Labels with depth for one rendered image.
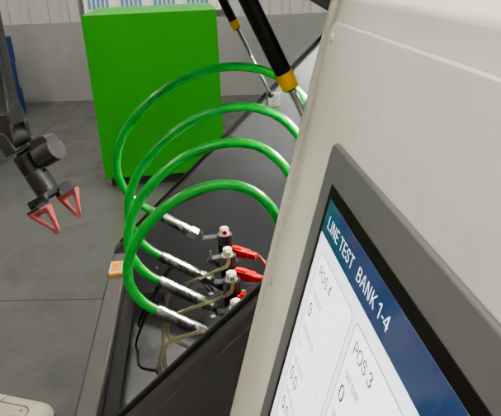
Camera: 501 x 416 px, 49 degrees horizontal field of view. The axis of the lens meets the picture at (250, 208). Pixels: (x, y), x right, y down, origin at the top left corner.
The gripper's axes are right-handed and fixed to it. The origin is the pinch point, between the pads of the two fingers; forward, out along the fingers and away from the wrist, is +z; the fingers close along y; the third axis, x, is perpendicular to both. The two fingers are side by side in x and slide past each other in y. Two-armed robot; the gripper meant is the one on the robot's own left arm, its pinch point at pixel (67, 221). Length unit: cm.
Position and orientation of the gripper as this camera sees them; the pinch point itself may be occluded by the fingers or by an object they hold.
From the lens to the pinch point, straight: 147.4
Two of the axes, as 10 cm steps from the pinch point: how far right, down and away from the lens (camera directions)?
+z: 4.7, 8.5, 2.4
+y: 2.8, -4.0, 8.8
